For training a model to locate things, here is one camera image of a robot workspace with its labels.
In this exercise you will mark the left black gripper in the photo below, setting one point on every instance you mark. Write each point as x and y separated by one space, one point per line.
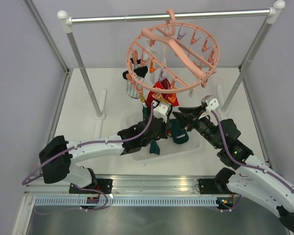
163 135

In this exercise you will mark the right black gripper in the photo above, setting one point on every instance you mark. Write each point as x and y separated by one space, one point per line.
185 119

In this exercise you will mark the teal reindeer sock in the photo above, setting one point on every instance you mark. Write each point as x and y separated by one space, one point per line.
178 133

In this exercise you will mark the green patterned sock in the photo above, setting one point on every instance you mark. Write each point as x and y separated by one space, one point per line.
146 110

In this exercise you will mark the teal sock front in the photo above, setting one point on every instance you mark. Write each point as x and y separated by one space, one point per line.
154 148

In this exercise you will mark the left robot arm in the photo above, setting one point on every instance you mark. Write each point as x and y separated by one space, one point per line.
59 158

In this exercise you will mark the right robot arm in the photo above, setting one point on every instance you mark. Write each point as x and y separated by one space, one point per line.
244 173

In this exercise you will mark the pink round clip hanger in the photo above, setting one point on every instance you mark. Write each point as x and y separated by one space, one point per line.
190 61

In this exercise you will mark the white plastic basket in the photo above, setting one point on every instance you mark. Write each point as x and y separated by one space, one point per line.
169 149

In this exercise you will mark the purple clothes peg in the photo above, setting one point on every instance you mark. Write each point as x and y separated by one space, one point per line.
180 35
162 76

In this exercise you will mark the black white striped sock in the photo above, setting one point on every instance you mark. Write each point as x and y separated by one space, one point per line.
131 86

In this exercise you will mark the orange clothes peg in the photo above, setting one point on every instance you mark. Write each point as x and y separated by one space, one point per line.
152 68

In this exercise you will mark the metal clothes rack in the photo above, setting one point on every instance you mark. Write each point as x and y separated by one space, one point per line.
270 13

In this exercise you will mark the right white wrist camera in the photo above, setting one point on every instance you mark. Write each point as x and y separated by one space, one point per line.
209 103

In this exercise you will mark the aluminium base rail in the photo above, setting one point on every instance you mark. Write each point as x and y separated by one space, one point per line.
154 185

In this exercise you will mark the white slotted cable duct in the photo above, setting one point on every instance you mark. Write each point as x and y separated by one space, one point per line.
127 201

